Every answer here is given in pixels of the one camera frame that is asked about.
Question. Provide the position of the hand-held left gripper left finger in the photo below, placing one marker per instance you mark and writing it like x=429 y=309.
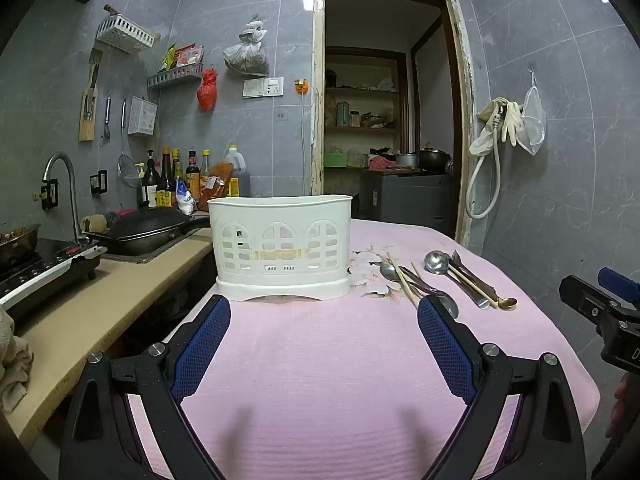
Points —
x=200 y=350

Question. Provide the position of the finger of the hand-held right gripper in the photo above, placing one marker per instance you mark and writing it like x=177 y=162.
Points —
x=620 y=287
x=585 y=297

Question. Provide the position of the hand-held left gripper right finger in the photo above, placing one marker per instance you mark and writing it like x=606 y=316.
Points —
x=445 y=345

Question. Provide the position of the gold spoon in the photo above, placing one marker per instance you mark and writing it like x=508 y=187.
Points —
x=509 y=303

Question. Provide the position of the wooden chopstick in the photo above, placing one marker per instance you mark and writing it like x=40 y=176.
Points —
x=403 y=280
x=420 y=272

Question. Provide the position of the round steel spoon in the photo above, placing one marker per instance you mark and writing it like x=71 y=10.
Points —
x=436 y=262

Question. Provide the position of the white plastic utensil basket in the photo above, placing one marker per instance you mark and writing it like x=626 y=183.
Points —
x=280 y=220

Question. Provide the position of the person's right hand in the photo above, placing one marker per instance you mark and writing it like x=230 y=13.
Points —
x=620 y=400

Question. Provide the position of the beige kitchen counter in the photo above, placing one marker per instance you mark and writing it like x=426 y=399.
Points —
x=100 y=320

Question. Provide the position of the pink tablecloth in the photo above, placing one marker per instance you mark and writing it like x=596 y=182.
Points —
x=320 y=360

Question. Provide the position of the black wok with lid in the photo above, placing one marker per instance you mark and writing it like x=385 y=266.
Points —
x=145 y=232

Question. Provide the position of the black cabinet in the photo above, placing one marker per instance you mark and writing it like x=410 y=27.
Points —
x=405 y=200

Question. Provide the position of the white and blue bag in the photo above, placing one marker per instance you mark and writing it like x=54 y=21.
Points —
x=186 y=200

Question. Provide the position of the steel wool scrubber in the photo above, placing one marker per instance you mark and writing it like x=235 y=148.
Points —
x=114 y=217

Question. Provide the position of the dark bottle yellow label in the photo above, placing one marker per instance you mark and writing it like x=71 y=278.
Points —
x=164 y=192

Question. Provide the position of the loofah sponge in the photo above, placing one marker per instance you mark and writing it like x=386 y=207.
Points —
x=94 y=222

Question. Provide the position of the dark bottle white label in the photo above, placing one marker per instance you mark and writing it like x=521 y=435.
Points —
x=150 y=190

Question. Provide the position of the dark bottle red label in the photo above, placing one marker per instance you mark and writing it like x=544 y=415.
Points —
x=193 y=180

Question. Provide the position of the induction cooker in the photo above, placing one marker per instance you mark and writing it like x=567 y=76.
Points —
x=45 y=270

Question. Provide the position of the large oil jug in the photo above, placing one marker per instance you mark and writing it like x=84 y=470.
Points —
x=240 y=175

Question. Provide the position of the yellow-capped sauce bottle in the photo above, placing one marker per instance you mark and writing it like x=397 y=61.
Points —
x=206 y=165
x=176 y=165

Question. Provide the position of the white mesh bag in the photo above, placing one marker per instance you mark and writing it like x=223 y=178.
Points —
x=532 y=120

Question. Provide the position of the dark cooking pot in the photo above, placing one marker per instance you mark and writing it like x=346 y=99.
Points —
x=434 y=160

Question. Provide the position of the beige towel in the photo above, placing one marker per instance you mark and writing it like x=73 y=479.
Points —
x=12 y=360

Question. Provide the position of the steel pot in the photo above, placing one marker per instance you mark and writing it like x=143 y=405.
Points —
x=407 y=161

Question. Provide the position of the cream rubber glove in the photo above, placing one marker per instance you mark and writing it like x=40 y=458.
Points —
x=482 y=140
x=511 y=122

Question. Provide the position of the steel mesh strainer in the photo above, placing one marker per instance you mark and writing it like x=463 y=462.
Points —
x=129 y=172

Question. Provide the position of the red cloth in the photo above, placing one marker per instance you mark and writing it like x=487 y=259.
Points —
x=382 y=162

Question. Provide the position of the steel faucet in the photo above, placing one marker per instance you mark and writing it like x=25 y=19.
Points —
x=76 y=200

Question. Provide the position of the dark pot with food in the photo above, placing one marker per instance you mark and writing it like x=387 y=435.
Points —
x=17 y=247

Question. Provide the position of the green box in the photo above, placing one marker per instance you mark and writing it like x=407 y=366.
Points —
x=336 y=159

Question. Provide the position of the steel peeler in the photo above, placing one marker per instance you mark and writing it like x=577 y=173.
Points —
x=106 y=120

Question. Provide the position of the wooden knife holder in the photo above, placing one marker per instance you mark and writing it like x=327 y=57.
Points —
x=87 y=125

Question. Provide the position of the green thermos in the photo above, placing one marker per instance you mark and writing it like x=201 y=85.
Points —
x=342 y=115

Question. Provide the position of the red plastic bag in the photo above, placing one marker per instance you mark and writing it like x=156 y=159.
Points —
x=207 y=92

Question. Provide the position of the wooden storage shelf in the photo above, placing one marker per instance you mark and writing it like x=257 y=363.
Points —
x=360 y=91

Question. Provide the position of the green snack packet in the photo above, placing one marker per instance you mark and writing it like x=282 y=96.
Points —
x=167 y=57

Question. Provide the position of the red snack packet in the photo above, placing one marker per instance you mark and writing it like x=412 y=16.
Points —
x=190 y=55

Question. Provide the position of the clear plastic bag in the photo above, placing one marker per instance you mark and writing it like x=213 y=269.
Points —
x=245 y=57

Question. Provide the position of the black wall outlet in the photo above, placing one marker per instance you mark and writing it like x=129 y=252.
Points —
x=50 y=195
x=99 y=182

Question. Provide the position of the small white wall basket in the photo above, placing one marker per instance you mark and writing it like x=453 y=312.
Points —
x=141 y=116

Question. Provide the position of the wooden door frame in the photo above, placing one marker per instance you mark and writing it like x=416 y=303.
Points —
x=316 y=110

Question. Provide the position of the white wall switch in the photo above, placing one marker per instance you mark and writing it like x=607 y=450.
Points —
x=253 y=88

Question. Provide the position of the grey wall shelf basket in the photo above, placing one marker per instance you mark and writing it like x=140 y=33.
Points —
x=172 y=79

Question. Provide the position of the white wall socket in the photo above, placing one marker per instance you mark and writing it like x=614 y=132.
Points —
x=273 y=86

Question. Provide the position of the long white wall basket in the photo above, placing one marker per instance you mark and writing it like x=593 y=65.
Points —
x=122 y=32

